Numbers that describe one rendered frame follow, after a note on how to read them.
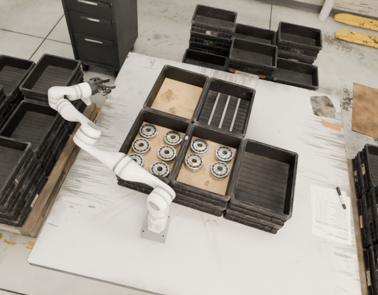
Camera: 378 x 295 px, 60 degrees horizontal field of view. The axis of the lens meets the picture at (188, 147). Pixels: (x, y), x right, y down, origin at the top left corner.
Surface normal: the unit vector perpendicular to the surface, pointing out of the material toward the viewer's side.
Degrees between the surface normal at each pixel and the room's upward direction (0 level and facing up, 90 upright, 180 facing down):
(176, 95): 0
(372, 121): 1
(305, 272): 0
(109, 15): 90
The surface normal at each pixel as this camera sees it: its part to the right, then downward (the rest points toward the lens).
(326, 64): 0.10, -0.58
